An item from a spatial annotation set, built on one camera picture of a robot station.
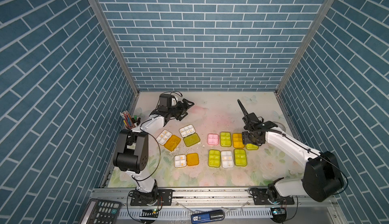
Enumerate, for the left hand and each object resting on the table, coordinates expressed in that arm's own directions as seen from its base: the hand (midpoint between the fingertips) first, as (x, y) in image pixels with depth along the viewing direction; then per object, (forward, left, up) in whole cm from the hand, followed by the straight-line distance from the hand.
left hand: (195, 108), depth 89 cm
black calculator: (-49, +43, -15) cm, 67 cm away
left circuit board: (-49, +19, -20) cm, 57 cm away
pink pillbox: (-12, -11, -16) cm, 23 cm away
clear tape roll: (-2, -57, -13) cm, 59 cm away
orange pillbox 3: (-25, +6, -17) cm, 31 cm away
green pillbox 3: (-10, +3, -17) cm, 20 cm away
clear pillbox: (-24, -19, -17) cm, 35 cm away
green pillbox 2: (-24, -27, -16) cm, 39 cm away
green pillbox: (-20, -32, -9) cm, 39 cm away
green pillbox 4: (-24, -12, -17) cm, 32 cm away
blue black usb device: (-51, -7, -12) cm, 53 cm away
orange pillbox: (-12, -27, -16) cm, 34 cm away
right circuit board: (-50, -41, -18) cm, 67 cm away
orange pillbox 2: (-13, +15, -18) cm, 27 cm away
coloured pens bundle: (-7, +38, -5) cm, 39 cm away
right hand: (-15, -33, -9) cm, 37 cm away
